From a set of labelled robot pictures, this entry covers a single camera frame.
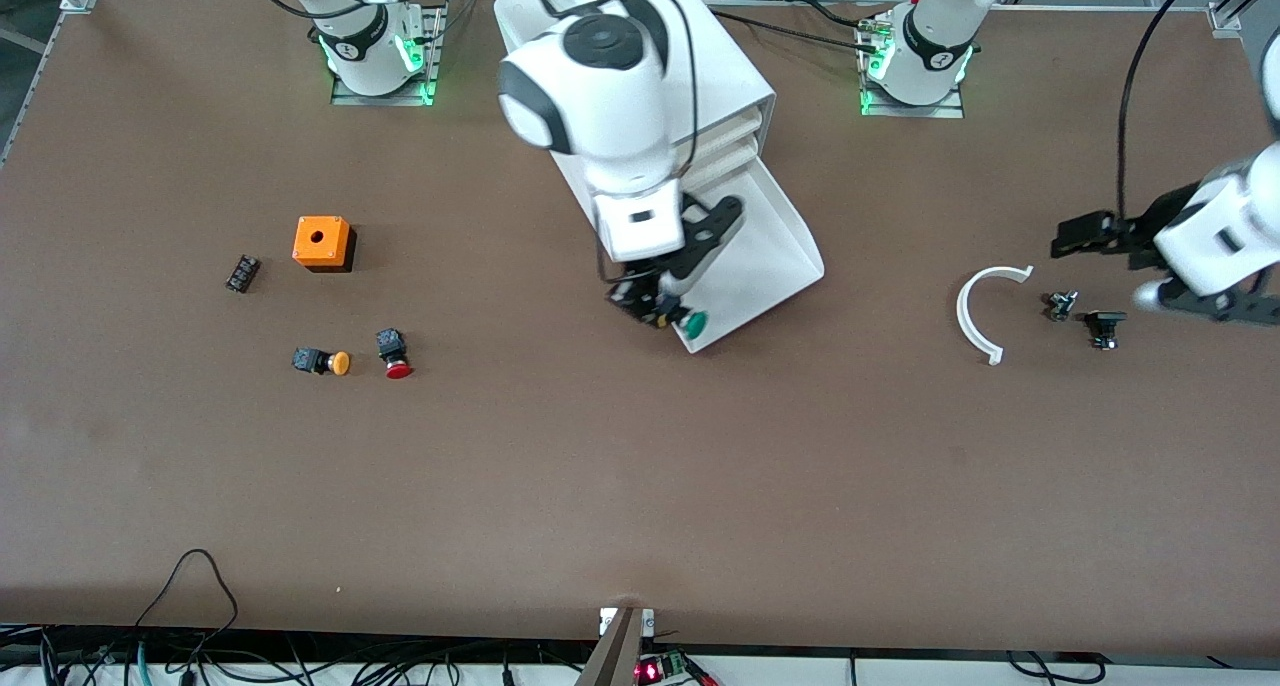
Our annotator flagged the green mushroom push button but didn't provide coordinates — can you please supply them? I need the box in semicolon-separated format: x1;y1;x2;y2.
640;301;709;337

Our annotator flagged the white plastic drawer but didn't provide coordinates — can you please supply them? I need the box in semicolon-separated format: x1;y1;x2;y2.
690;136;769;192
668;156;827;355
685;106;766;167

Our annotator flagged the white drawer cabinet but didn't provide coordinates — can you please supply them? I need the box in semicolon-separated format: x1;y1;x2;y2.
493;0;777;257

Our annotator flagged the red mushroom push button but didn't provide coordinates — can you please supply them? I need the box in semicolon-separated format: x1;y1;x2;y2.
376;328;414;380

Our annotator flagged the orange mushroom push button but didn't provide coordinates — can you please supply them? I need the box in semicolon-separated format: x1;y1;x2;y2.
292;347;352;377

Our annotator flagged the small black clamp part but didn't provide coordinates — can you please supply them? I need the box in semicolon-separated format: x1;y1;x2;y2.
1084;310;1129;351

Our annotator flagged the white curved plastic piece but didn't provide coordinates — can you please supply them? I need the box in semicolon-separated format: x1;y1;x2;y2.
956;265;1035;367

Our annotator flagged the circuit board with red light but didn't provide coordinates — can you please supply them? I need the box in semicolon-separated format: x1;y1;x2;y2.
633;650;719;686

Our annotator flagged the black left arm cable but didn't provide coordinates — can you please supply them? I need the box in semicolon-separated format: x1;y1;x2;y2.
1115;0;1216;222

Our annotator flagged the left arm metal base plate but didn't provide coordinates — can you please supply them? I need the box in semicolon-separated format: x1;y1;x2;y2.
858;11;966;119

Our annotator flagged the black power cable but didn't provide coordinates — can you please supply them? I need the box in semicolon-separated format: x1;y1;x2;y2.
705;6;881;52

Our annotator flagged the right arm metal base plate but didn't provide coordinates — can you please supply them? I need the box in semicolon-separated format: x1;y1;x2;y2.
330;6;446;107

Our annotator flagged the orange switch box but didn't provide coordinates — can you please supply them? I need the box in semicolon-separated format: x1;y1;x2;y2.
292;216;357;274

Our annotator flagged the metal bracket bar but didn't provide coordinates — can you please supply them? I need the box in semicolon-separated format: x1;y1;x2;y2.
575;606;656;686

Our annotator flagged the thin black looped cable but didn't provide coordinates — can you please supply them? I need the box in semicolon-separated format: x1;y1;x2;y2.
135;549;239;632

